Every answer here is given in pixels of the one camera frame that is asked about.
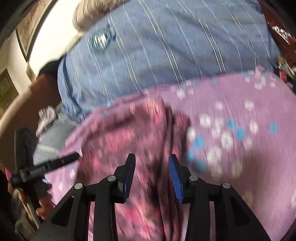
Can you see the beige striped pillow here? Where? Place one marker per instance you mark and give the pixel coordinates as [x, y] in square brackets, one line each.
[88, 12]

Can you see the pink floral patterned garment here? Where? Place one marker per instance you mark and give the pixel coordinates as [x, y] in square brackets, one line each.
[148, 131]

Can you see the purple flowered bed sheet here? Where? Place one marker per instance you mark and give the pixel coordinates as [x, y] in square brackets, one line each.
[237, 128]

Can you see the dark red glossy bag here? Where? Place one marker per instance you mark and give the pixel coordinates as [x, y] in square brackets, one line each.
[281, 27]

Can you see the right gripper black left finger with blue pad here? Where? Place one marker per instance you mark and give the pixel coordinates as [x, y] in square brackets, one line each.
[69, 220]

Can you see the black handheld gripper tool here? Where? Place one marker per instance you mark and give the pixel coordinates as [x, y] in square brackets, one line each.
[25, 144]

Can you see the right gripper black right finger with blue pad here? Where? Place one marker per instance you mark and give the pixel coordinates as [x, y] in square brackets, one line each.
[234, 220]

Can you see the framed wall picture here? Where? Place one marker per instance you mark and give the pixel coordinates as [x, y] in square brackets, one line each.
[28, 29]

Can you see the blue plaid shirt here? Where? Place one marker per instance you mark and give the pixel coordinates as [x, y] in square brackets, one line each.
[146, 43]

